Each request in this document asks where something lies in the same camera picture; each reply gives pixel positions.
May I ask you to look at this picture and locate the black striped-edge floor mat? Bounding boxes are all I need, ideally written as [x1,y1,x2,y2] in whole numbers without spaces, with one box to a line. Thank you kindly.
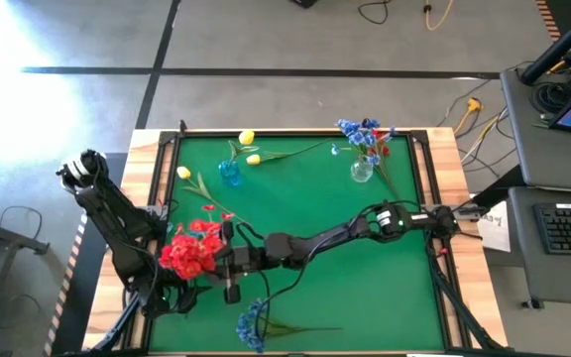
[42,151,128,357]
[534,0,564,42]

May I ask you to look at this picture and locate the blue glass vase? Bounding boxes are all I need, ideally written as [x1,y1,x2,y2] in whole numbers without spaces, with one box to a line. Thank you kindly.
[218,159,243,188]

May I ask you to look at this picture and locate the silver mounting bracket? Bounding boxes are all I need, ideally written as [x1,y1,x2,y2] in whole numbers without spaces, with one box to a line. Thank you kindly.
[456,202,486,219]

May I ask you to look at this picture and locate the black floor cable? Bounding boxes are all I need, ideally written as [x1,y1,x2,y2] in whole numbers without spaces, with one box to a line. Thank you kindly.
[356,0,392,26]

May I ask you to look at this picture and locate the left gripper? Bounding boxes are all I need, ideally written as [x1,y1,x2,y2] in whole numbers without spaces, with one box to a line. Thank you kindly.
[146,278,213,318]

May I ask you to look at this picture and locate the long yellow cable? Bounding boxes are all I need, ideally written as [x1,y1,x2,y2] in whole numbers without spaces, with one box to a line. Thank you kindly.
[422,0,456,33]

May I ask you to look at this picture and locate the yellow plug with cable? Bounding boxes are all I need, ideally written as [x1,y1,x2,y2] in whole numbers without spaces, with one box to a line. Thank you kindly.
[453,97,485,136]

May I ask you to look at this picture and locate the clear glass vase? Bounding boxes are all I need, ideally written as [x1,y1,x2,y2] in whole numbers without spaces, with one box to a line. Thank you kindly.
[349,157,375,184]

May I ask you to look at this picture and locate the floor cable bundle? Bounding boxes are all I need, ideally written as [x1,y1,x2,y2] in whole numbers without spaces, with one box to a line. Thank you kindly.
[436,61,534,175]

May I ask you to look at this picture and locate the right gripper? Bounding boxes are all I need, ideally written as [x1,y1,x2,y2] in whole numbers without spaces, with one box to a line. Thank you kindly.
[211,220,268,305]

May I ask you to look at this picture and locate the green table mat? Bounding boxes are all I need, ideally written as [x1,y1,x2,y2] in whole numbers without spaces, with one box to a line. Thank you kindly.
[147,134,446,354]

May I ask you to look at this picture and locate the coiled black cables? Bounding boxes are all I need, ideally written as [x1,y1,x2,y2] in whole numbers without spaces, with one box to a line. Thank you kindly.
[529,78,571,116]

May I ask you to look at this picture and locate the white paper sheet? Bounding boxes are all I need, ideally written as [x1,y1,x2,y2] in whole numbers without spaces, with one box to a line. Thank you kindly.
[476,200,513,254]

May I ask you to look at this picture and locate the black computer keyboard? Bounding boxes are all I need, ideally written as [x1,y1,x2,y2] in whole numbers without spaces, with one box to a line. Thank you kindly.
[532,201,571,255]

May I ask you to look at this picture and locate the blue artificial flower bunch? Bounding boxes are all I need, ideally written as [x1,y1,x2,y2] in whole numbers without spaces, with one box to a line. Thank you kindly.
[362,118,397,168]
[235,297,344,354]
[330,117,367,170]

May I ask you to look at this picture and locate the black aluminium table frame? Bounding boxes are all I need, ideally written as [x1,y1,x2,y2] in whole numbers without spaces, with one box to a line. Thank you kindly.
[61,118,514,357]

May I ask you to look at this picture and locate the grey computer desk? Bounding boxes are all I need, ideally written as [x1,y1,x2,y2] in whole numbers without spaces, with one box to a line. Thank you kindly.
[473,66,571,311]

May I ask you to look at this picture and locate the grey metal stand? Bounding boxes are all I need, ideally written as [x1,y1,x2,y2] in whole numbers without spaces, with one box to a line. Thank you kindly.
[0,197,52,357]

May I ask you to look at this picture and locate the yellow artificial tulip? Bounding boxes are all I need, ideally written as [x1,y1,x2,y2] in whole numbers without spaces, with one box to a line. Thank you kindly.
[228,129,261,168]
[245,140,334,167]
[175,166,248,225]

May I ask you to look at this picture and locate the black monitor pole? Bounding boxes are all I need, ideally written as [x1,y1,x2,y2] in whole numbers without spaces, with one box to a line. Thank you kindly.
[519,0,571,86]

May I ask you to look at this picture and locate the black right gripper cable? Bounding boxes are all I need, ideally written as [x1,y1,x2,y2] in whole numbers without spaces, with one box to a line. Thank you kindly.
[235,220,319,343]

